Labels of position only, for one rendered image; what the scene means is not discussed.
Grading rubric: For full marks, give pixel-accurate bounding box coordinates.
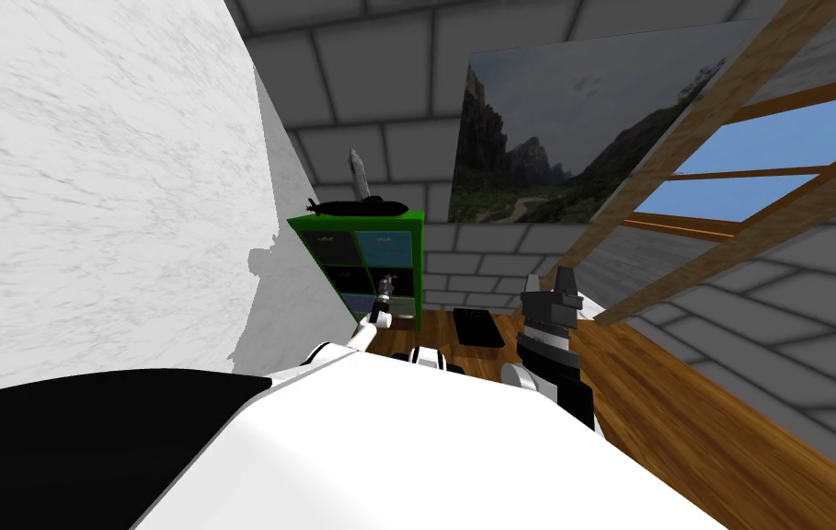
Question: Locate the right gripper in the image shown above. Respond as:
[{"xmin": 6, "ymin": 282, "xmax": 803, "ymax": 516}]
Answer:
[{"xmin": 519, "ymin": 265, "xmax": 585, "ymax": 336}]

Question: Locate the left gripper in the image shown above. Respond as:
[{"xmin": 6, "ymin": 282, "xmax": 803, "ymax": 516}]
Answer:
[{"xmin": 376, "ymin": 272, "xmax": 398, "ymax": 314}]

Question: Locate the green cube shelf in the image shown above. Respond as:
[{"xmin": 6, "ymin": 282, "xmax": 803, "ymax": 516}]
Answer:
[{"xmin": 286, "ymin": 146, "xmax": 427, "ymax": 334}]

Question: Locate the black flat box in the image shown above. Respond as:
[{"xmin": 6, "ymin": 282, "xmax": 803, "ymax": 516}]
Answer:
[{"xmin": 452, "ymin": 308, "xmax": 507, "ymax": 349}]

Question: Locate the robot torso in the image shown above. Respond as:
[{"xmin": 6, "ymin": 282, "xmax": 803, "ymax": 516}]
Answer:
[{"xmin": 130, "ymin": 344, "xmax": 729, "ymax": 530}]

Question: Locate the landscape wall picture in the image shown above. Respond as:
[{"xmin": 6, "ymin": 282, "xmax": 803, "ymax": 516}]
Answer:
[{"xmin": 447, "ymin": 17, "xmax": 764, "ymax": 225}]

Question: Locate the wooden frame window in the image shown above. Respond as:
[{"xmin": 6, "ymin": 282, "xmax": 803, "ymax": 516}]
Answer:
[{"xmin": 549, "ymin": 0, "xmax": 836, "ymax": 328}]

